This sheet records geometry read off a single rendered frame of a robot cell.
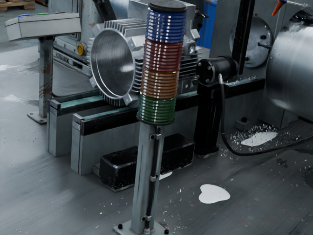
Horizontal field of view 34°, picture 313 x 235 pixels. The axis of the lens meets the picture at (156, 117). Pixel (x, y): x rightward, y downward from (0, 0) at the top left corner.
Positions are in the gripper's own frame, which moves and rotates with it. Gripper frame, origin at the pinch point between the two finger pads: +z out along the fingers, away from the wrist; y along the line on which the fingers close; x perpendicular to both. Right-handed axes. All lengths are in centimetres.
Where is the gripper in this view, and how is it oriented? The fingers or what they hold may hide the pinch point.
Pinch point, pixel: (106, 12)
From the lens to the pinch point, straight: 118.4
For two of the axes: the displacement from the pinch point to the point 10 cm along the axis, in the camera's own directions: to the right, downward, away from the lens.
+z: 2.8, 6.9, 6.6
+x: -6.9, 6.2, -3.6
